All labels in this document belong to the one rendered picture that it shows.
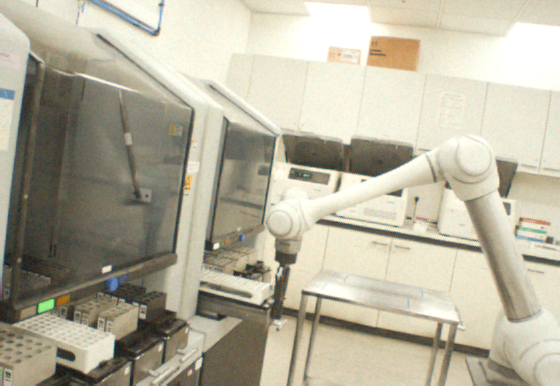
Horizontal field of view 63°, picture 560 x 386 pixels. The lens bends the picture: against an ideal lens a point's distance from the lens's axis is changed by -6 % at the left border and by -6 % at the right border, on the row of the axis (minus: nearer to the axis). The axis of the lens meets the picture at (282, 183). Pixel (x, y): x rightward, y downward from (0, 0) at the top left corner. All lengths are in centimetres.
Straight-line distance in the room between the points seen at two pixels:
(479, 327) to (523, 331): 258
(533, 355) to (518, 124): 299
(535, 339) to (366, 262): 256
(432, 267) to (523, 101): 155
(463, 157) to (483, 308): 278
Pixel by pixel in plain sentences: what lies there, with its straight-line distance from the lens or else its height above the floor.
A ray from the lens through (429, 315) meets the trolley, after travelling 186.
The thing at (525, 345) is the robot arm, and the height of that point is 90.
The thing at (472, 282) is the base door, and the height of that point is 58.
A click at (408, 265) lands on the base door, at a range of 390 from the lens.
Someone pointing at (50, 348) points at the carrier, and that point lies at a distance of 103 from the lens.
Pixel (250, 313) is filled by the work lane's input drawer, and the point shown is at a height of 79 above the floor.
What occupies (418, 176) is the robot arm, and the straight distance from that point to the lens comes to 154.
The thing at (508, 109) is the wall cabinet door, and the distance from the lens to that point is 425.
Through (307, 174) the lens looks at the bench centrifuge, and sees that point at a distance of 396.
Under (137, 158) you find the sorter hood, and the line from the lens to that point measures 112.
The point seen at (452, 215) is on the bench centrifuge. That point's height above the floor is 107.
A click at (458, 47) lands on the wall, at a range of 464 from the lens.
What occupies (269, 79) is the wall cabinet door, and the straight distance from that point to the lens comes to 438.
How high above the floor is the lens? 131
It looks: 3 degrees down
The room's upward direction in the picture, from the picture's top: 9 degrees clockwise
